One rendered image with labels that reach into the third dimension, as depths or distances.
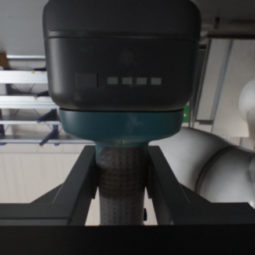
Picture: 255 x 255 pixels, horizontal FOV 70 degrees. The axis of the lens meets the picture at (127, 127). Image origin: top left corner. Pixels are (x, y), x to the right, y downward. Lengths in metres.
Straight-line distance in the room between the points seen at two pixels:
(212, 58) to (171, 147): 2.53
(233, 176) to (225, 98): 2.73
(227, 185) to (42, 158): 5.66
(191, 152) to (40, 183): 6.01
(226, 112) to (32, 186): 5.45
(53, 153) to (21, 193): 1.69
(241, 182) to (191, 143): 0.09
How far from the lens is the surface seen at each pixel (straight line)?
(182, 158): 0.26
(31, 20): 0.47
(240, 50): 2.85
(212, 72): 2.81
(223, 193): 0.22
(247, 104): 0.53
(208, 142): 0.26
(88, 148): 0.16
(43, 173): 6.00
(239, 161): 0.23
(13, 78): 4.40
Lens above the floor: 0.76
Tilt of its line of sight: 15 degrees up
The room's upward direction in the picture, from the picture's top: 179 degrees counter-clockwise
